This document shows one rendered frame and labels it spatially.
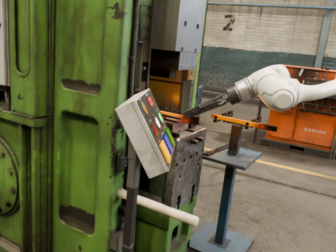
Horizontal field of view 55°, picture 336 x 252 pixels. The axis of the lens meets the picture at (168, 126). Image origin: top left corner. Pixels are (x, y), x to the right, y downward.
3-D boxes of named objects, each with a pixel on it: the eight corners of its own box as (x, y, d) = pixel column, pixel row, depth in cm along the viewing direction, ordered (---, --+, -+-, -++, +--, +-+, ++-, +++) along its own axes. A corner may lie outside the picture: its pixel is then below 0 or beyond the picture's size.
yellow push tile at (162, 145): (171, 156, 125) (163, 139, 124) (169, 163, 118) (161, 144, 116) (166, 158, 125) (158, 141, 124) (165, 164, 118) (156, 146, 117)
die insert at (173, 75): (175, 78, 188) (176, 67, 186) (168, 78, 182) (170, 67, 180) (133, 71, 202) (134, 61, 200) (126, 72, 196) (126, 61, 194)
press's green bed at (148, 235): (189, 254, 225) (197, 192, 214) (162, 285, 194) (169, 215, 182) (126, 226, 251) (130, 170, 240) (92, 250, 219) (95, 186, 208)
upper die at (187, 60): (194, 69, 185) (196, 52, 183) (178, 70, 168) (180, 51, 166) (135, 61, 205) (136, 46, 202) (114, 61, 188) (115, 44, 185)
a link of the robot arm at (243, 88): (252, 96, 137) (239, 101, 139) (244, 76, 136) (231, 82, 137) (256, 99, 129) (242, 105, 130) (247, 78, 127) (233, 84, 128)
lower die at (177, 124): (188, 129, 194) (189, 115, 192) (171, 135, 177) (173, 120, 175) (131, 116, 213) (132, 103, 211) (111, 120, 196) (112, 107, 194)
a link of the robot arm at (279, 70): (243, 72, 135) (250, 81, 123) (279, 57, 132) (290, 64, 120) (252, 95, 139) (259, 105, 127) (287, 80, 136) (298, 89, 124)
